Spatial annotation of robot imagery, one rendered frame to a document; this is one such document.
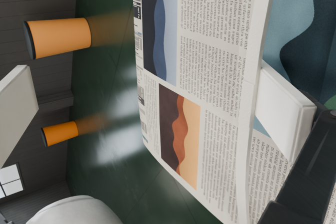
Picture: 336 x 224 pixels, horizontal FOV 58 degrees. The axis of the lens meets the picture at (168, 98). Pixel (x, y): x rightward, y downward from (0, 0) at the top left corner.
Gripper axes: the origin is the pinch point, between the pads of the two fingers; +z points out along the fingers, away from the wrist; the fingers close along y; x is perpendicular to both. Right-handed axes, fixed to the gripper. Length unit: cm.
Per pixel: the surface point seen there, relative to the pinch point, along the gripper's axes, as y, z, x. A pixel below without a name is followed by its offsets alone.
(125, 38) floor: -15, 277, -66
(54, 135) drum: -174, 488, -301
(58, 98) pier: -154, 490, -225
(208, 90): 5.2, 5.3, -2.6
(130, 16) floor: -9, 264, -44
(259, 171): 8.0, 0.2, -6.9
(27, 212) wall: -349, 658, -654
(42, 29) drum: -114, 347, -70
